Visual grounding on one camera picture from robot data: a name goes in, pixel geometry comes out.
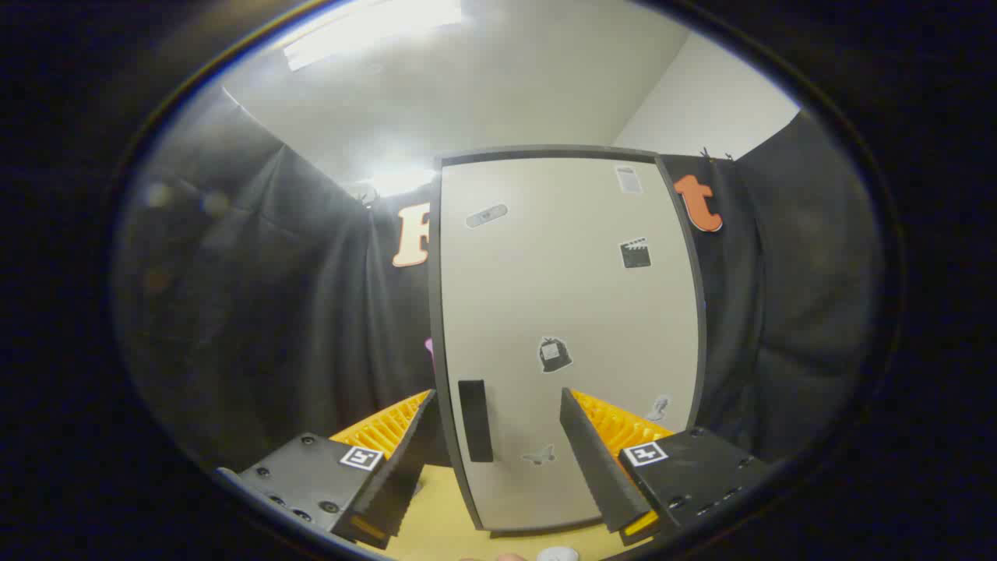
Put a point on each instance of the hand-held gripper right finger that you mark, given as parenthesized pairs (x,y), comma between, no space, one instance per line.
(596,467)

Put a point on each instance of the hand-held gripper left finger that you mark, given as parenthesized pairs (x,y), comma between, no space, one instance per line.
(401,483)

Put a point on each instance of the white shoe cabinet door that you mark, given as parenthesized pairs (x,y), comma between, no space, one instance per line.
(545,296)

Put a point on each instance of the grey shoe cabinet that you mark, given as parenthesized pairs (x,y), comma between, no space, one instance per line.
(545,153)

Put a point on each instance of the black backdrop cloth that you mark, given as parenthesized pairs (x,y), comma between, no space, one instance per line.
(273,312)

